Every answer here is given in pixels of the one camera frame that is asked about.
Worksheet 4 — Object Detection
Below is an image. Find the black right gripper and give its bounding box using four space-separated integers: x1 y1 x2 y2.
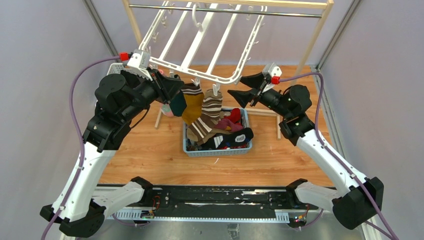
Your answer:
227 72 291 119

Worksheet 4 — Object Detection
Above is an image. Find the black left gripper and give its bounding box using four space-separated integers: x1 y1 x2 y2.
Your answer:
121 66 185 122

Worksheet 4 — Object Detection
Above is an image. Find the green reindeer sock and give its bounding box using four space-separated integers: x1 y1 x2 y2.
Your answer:
169 91 187 117

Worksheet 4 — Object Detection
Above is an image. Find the mustard yellow sock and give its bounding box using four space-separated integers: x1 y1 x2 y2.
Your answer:
181 83 204 125

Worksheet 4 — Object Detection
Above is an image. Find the pink patterned sock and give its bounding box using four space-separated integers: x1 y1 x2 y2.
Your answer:
160 104 174 118

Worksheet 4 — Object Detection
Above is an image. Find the brown white striped sock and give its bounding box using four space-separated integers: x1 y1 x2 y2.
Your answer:
186 89 223 142

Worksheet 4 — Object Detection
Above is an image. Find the white plastic clip hanger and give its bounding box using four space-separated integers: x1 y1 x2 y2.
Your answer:
138 0 269 97

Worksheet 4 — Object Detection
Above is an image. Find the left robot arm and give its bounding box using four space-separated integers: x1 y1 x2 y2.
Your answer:
40 68 184 238

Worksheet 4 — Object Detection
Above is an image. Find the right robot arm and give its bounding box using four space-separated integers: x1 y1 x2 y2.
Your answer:
229 73 384 230

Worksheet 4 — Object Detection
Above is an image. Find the red sock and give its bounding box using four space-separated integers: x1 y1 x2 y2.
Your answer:
225 108 241 124

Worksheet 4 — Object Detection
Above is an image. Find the purple striped sock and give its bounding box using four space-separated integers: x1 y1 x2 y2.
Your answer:
214 118 244 133

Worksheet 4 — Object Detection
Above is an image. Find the blue plastic sock basket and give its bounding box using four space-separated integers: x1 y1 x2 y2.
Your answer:
182 106 253 158

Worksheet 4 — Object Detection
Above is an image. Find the wooden clothes rack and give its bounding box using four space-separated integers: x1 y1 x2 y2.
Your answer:
121 0 335 140

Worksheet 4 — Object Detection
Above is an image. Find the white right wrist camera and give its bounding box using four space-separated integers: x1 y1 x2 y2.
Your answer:
262 62 283 93

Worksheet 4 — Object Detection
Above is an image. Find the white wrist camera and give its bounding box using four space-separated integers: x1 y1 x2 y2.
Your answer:
126 49 153 82
262 62 283 93

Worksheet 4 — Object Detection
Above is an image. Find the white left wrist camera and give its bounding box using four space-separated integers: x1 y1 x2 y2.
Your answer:
126 49 153 82

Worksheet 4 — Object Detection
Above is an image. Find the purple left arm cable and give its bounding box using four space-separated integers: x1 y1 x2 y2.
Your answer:
40 52 130 240

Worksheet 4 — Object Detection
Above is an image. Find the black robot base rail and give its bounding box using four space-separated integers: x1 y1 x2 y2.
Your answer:
92 184 374 229

